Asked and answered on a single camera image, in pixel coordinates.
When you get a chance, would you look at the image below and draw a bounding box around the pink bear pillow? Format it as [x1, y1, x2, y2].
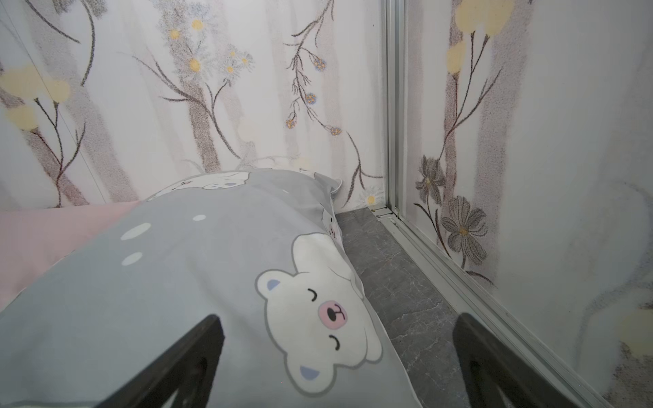
[1, 201, 140, 309]

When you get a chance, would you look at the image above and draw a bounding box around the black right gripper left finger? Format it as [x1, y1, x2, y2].
[99, 314, 224, 407]

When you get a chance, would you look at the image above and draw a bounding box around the grey bear pillow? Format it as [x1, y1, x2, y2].
[1, 169, 419, 407]

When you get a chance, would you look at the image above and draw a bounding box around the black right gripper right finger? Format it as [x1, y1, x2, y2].
[452, 313, 576, 408]

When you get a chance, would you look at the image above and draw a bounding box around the aluminium corner frame post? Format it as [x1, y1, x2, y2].
[382, 0, 406, 217]

